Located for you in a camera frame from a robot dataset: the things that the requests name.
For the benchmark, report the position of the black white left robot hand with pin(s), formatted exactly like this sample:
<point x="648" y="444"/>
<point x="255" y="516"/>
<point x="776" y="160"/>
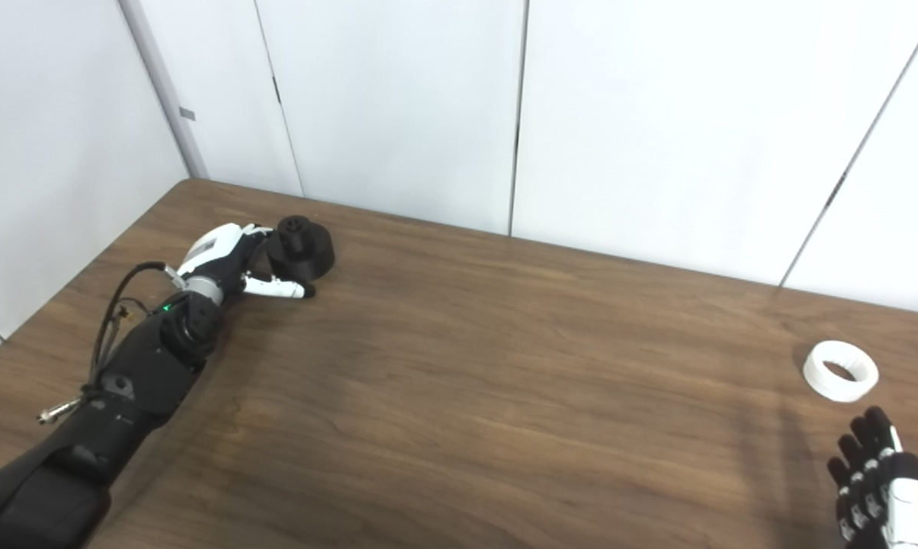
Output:
<point x="219" y="255"/>

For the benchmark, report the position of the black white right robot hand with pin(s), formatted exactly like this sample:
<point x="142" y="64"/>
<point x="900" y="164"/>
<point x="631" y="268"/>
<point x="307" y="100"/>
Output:
<point x="890" y="496"/>

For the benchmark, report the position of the round black stepped part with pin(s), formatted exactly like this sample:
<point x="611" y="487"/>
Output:
<point x="306" y="255"/>

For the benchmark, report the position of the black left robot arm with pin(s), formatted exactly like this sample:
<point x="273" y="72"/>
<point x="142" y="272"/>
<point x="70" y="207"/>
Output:
<point x="123" y="396"/>

